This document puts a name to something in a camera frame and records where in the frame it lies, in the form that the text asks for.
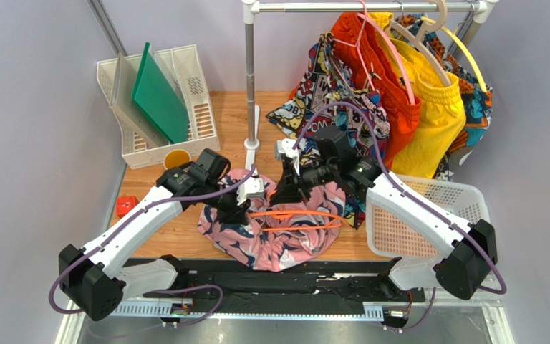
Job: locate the pink plastic hanger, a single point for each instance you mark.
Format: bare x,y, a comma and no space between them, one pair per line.
389,52

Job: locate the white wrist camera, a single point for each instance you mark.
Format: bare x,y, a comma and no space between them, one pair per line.
288,155
252,188

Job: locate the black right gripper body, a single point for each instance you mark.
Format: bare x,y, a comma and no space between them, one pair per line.
285,189

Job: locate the grey plastic board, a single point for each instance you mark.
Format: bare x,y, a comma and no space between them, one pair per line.
122,104

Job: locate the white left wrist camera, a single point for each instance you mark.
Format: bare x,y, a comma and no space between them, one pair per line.
252,188

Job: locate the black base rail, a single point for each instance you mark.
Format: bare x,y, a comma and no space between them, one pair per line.
315,287

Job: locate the comic print shorts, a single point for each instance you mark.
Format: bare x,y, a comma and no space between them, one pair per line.
326,80

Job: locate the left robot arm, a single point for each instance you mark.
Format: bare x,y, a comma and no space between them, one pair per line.
94,280

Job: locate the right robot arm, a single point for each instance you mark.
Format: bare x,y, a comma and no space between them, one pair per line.
467,251

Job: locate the yellow shorts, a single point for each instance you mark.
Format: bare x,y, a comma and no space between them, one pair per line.
419,140

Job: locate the pink shark print shorts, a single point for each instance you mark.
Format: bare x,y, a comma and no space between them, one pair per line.
262,251

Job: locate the yellow cup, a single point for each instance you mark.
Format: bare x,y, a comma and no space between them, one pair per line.
176,158

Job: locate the white plastic laundry basket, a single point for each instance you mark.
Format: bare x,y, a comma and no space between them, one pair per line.
390,236

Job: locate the yellow plastic hanger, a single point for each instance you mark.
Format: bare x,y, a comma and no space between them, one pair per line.
469,78

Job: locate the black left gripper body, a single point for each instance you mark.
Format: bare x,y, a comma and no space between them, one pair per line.
228,208

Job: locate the white plastic file rack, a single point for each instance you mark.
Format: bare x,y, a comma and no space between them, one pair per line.
190,84

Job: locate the blue orange patterned shorts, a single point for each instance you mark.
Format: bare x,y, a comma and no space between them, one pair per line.
477,108

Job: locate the orange plastic hanger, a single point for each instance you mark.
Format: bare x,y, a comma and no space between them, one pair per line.
323,212

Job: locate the green plastic board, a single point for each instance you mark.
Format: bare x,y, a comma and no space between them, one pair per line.
154,93

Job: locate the red cube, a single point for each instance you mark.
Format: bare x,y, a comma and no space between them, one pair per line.
125,204

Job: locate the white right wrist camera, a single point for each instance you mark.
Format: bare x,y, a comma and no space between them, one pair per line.
288,155

